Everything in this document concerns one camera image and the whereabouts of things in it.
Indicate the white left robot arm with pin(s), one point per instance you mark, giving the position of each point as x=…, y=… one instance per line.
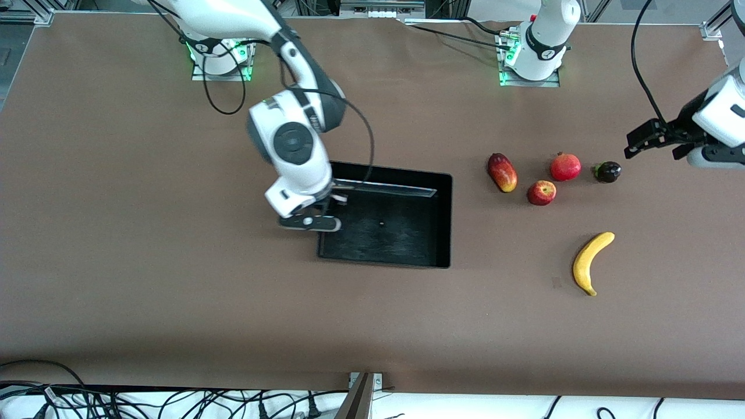
x=547, y=35

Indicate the aluminium frame strut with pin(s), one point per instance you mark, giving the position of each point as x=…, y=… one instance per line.
x=596, y=11

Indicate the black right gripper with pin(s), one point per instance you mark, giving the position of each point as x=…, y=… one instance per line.
x=327, y=203

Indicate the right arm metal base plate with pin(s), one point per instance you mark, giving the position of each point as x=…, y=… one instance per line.
x=201, y=75

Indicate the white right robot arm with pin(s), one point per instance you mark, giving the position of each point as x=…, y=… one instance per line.
x=291, y=169

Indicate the black rectangular plastic box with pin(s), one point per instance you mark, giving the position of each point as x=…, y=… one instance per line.
x=396, y=233

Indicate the aluminium corner bracket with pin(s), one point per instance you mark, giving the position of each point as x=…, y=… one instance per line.
x=711, y=30

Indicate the red yellow mango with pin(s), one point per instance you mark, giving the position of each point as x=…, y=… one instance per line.
x=503, y=174

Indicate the red yellow apple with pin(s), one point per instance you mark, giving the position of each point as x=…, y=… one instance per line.
x=542, y=193

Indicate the small metal edge bracket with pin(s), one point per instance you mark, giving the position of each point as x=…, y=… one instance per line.
x=377, y=381

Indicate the silver metal rail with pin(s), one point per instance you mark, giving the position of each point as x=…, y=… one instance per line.
x=378, y=4

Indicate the white power strip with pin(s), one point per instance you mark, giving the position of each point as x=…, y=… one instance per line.
x=384, y=13

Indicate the yellow banana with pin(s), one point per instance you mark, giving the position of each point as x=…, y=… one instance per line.
x=582, y=262

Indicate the dark purple mangosteen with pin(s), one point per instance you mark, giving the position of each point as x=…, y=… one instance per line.
x=609, y=172

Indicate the red pomegranate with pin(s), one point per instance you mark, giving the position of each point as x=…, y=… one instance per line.
x=565, y=167

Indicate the grey metal post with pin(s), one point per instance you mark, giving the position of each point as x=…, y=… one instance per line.
x=356, y=401

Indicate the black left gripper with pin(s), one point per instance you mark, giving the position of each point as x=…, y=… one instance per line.
x=684, y=123

